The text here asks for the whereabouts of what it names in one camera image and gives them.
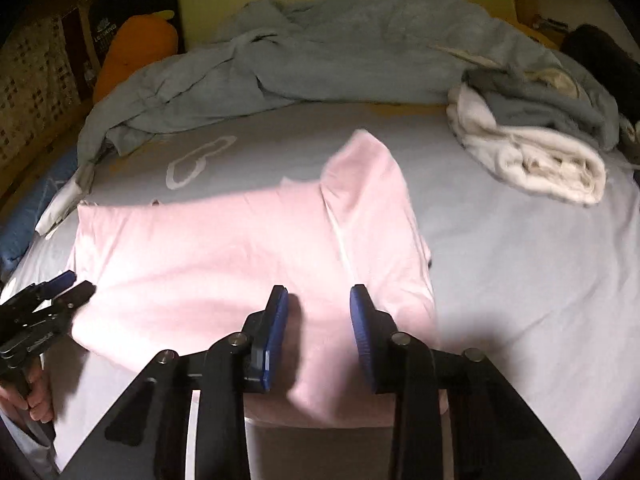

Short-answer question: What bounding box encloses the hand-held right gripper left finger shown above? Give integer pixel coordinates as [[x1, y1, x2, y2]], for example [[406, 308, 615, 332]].
[[60, 285, 290, 480]]

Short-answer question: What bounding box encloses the blue pillow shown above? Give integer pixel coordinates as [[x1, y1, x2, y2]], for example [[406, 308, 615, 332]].
[[0, 160, 81, 271]]

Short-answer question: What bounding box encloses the black clothes pile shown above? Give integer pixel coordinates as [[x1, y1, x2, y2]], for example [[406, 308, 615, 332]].
[[560, 25, 640, 86]]

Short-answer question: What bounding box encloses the pink printed t-shirt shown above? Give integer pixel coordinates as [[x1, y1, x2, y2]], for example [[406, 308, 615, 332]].
[[70, 129, 448, 428]]

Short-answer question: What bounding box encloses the grey folded garment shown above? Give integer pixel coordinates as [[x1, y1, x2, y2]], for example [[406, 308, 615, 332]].
[[465, 65, 618, 151]]

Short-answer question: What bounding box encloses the small white folded cloth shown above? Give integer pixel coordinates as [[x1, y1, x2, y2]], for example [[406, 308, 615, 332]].
[[35, 167, 96, 238]]

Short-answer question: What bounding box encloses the orange carrot plush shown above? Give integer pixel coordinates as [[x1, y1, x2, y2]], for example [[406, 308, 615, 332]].
[[92, 10, 180, 103]]

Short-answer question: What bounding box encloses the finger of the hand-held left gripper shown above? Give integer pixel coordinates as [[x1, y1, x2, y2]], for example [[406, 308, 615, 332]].
[[0, 270, 77, 318], [30, 281, 97, 328]]

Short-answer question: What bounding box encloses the white folded garment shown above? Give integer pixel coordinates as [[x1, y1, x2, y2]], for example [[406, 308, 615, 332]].
[[446, 82, 608, 206]]

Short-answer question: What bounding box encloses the patterned beige curtain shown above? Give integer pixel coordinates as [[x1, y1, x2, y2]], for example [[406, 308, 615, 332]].
[[0, 15, 83, 171]]

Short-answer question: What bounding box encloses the person's left hand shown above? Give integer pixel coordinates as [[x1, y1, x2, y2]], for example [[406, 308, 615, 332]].
[[0, 360, 56, 426]]

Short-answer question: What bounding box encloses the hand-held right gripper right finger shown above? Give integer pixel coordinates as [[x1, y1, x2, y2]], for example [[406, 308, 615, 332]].
[[350, 285, 566, 480]]

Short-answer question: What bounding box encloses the grey-blue blanket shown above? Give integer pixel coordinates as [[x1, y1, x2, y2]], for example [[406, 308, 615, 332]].
[[80, 0, 621, 171]]

